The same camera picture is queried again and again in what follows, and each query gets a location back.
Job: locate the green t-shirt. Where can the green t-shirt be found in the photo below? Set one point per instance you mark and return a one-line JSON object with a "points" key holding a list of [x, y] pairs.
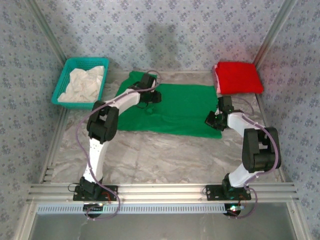
{"points": [[185, 110]]}

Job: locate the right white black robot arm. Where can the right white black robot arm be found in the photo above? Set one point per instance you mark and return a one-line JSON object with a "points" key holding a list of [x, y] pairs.
{"points": [[260, 150]]}

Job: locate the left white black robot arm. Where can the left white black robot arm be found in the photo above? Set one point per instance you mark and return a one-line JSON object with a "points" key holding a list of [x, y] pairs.
{"points": [[96, 160]]}

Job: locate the folded red t-shirt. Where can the folded red t-shirt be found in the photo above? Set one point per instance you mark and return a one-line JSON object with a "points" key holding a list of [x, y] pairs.
{"points": [[240, 77]]}

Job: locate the crumpled white t-shirt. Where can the crumpled white t-shirt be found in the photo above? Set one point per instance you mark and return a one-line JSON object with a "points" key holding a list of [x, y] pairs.
{"points": [[82, 85]]}

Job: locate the small circuit board with LED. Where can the small circuit board with LED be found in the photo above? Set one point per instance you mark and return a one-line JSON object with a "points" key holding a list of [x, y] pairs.
{"points": [[236, 207], [93, 205]]}

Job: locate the teal plastic basket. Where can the teal plastic basket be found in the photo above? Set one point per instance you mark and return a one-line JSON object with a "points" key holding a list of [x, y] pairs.
{"points": [[62, 75]]}

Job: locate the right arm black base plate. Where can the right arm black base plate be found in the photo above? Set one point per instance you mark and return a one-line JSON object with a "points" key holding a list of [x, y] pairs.
{"points": [[213, 193]]}

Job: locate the aluminium mounting rail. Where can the aluminium mounting rail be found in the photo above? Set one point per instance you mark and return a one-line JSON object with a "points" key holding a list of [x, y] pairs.
{"points": [[162, 192]]}

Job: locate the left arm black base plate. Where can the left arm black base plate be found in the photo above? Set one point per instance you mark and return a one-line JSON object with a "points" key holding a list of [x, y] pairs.
{"points": [[110, 193]]}

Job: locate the aluminium corner post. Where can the aluminium corner post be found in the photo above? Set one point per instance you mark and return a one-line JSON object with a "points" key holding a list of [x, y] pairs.
{"points": [[276, 31], [47, 30]]}

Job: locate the aluminium frame leg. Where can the aluminium frame leg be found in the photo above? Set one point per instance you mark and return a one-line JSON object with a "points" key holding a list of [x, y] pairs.
{"points": [[23, 222], [300, 222]]}

